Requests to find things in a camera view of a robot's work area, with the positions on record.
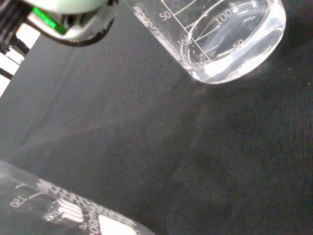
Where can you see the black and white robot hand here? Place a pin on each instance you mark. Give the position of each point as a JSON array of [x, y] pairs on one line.
[[73, 14]]

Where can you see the black bench cloth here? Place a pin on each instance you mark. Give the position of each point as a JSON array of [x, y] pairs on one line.
[[171, 137]]

